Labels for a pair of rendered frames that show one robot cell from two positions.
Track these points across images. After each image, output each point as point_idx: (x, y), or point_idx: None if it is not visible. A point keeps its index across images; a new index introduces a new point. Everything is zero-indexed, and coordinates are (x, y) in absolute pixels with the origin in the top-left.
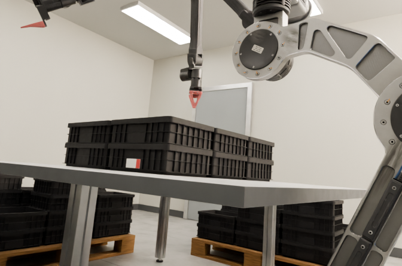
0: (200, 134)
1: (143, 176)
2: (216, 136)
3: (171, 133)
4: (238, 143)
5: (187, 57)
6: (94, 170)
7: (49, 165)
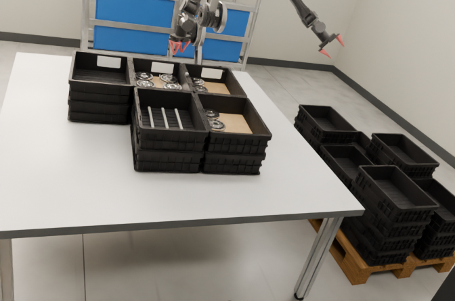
0: (196, 72)
1: (258, 87)
2: (177, 68)
3: (223, 78)
4: (144, 66)
5: (198, 7)
6: (261, 111)
7: (279, 134)
